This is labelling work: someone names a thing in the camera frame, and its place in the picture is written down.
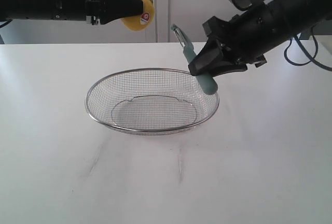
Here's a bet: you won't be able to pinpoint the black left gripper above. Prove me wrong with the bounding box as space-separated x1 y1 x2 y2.
85 0 154 25

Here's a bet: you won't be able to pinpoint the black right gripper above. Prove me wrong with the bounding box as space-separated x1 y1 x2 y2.
188 3 273 77

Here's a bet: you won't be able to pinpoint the yellow lemon with sticker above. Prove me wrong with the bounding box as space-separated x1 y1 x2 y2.
121 0 155 31

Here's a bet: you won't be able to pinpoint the teal handled vegetable peeler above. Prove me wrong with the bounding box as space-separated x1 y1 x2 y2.
170 24 219 96

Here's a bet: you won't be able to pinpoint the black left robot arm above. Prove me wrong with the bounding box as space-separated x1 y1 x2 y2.
1 0 155 31

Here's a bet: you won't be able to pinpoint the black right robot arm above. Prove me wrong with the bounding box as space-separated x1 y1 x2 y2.
188 0 331 77

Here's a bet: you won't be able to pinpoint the white cabinet doors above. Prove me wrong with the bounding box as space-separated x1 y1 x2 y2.
1 0 238 44

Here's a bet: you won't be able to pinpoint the oval wire mesh basket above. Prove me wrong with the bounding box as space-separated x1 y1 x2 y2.
85 68 219 136

